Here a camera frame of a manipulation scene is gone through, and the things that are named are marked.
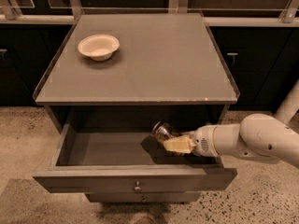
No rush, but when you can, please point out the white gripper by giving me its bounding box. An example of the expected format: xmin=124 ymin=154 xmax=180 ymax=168
xmin=163 ymin=125 xmax=219 ymax=157

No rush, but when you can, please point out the orange soda can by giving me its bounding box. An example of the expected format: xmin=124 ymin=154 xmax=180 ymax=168
xmin=151 ymin=121 xmax=181 ymax=145

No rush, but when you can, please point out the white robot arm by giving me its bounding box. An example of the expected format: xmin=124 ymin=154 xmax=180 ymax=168
xmin=163 ymin=81 xmax=299 ymax=168

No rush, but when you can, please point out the lower grey drawer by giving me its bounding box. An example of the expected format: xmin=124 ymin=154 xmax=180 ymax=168
xmin=86 ymin=191 xmax=199 ymax=203

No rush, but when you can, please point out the metal drawer knob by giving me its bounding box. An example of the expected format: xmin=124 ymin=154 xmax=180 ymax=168
xmin=133 ymin=181 xmax=142 ymax=192

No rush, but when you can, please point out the grey drawer cabinet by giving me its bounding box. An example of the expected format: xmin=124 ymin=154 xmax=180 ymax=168
xmin=32 ymin=12 xmax=241 ymax=203

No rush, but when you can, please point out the open grey top drawer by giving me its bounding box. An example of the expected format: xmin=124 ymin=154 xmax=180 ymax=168
xmin=33 ymin=125 xmax=237 ymax=193

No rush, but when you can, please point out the white paper bowl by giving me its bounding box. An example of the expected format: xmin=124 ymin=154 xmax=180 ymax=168
xmin=78 ymin=35 xmax=120 ymax=62

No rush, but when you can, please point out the metal cabinet handle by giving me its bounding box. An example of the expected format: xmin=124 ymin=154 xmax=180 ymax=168
xmin=226 ymin=52 xmax=238 ymax=68

